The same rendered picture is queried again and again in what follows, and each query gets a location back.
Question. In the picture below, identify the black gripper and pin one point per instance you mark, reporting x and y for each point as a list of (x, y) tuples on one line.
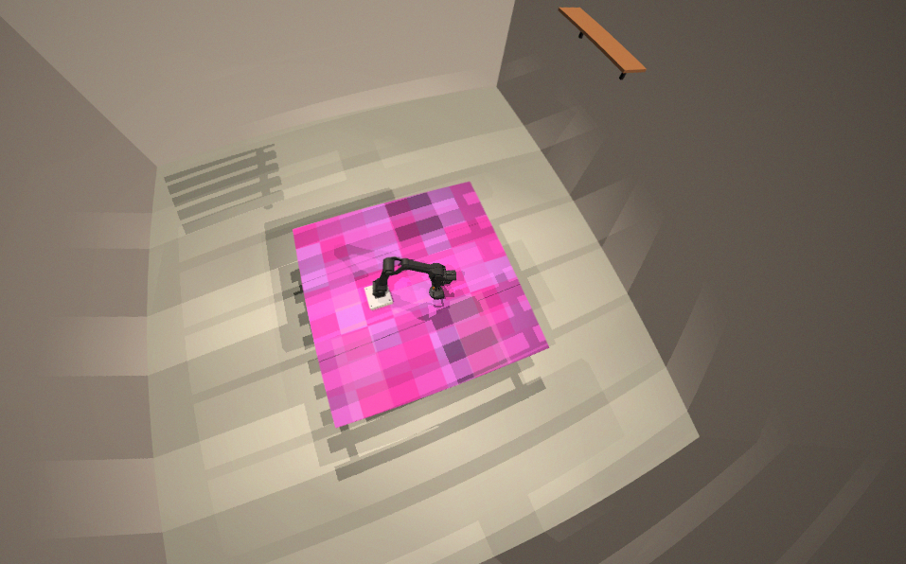
[(438, 293)]

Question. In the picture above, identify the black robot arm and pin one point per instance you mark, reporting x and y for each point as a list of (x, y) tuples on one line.
[(436, 271)]

